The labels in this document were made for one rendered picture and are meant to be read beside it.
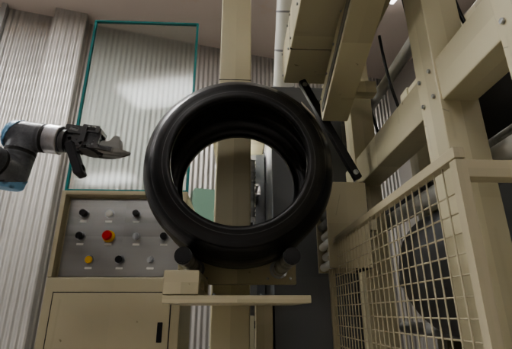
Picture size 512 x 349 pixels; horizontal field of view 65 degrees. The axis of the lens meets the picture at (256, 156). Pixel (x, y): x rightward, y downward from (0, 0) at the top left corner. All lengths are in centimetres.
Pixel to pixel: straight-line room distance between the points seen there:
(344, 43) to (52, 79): 338
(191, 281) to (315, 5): 87
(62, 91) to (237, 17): 266
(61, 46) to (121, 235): 291
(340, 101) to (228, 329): 86
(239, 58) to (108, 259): 102
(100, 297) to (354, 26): 139
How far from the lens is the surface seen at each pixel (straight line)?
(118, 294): 179
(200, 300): 105
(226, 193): 147
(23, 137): 138
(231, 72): 169
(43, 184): 389
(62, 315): 186
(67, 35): 456
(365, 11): 127
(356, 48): 134
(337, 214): 142
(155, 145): 116
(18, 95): 444
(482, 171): 70
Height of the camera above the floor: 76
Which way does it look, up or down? 21 degrees up
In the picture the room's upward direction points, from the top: straight up
